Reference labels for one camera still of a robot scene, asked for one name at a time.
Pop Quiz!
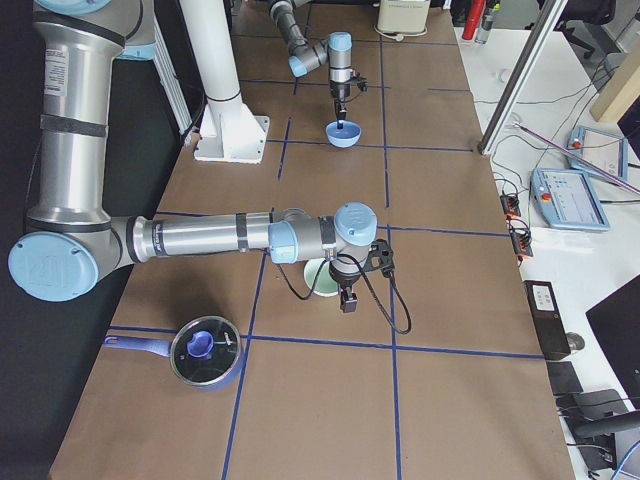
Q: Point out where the black power box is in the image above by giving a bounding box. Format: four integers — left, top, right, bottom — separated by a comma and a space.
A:
523, 280, 571, 361

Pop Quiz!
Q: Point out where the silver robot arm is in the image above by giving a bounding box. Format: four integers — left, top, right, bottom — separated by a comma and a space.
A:
8, 1, 377, 313
269, 0, 354, 130

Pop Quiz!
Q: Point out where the far blue teach pendant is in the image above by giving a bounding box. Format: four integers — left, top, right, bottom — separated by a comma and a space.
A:
567, 125, 629, 180

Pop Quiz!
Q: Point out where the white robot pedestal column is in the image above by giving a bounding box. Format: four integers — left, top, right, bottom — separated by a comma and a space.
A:
180, 0, 270, 164

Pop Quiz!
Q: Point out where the red bottle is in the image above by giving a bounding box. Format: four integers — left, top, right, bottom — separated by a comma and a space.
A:
461, 0, 486, 41

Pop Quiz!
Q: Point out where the blue saucepan with glass lid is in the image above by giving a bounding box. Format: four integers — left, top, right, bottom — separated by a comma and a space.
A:
103, 316, 245, 390

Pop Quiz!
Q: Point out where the long reach grabber tool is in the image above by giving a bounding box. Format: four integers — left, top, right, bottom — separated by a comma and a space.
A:
513, 122, 640, 195

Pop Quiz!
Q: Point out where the blue bowl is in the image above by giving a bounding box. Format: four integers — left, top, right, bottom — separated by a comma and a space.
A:
325, 120, 362, 148

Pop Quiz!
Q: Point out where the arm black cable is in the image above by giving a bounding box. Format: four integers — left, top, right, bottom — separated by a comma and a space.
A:
273, 249, 414, 335
344, 69, 370, 116

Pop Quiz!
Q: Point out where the black monitor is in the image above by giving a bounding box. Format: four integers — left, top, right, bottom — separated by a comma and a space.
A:
586, 278, 639, 407

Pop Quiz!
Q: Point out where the near blue teach pendant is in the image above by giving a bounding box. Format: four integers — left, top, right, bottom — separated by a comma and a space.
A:
531, 168, 610, 232

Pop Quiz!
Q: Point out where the aluminium frame post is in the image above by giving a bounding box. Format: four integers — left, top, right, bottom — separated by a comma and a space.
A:
478, 0, 568, 155

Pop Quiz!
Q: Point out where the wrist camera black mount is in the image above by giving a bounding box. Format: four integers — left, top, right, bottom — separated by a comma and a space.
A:
350, 72, 368, 92
363, 239, 395, 279

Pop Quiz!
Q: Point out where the green bowl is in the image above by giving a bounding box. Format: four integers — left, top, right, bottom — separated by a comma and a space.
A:
303, 259, 339, 297

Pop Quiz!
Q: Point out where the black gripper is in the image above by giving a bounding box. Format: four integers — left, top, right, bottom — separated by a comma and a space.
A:
330, 81, 350, 130
329, 260, 361, 313

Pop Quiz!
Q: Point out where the cream white toaster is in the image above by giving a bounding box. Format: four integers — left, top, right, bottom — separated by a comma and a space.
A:
376, 0, 430, 36

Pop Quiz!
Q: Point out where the blue teach pendant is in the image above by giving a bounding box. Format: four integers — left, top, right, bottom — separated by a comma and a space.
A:
567, 125, 629, 180
531, 168, 610, 232

